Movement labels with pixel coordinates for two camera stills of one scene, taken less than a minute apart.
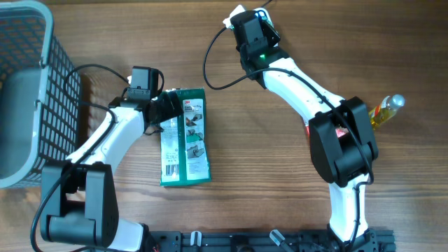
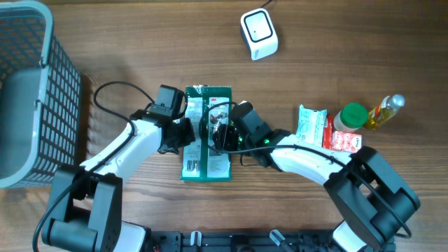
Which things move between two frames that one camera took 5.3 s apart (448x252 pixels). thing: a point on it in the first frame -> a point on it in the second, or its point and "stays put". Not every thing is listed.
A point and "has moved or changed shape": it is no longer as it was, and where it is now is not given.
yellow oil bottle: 386,110 stays put
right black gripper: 271,37 -> 225,141
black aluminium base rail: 267,241 stays put
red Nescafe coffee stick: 307,130 has moved or changed shape
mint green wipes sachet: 262,13 has moved or changed shape
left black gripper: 168,111 -> 188,136
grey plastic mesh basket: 40,96 stays put
